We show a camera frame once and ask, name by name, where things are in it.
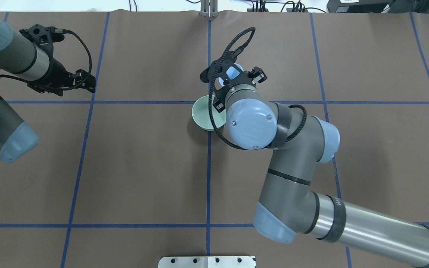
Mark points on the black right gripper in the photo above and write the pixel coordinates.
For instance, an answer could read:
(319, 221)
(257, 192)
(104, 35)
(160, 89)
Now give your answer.
(256, 75)

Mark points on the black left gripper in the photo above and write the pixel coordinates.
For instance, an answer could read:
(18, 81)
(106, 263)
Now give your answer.
(57, 73)

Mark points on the light blue cup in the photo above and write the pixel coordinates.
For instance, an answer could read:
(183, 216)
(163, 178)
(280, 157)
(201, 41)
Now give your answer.
(233, 72)

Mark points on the light green bowl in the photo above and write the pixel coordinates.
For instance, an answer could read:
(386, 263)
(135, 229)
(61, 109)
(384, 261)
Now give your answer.
(200, 115)

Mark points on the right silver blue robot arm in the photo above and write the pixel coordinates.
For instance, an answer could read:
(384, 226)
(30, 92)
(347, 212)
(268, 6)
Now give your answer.
(287, 206)

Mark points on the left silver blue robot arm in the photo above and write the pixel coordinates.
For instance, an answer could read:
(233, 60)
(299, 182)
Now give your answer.
(27, 56)

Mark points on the brown paper table mat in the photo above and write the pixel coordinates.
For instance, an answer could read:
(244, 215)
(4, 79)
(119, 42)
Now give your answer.
(125, 177)

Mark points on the aluminium frame post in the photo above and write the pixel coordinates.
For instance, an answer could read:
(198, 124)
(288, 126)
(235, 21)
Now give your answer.
(209, 9)

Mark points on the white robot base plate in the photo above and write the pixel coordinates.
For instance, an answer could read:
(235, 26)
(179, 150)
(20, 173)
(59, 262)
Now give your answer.
(207, 262)

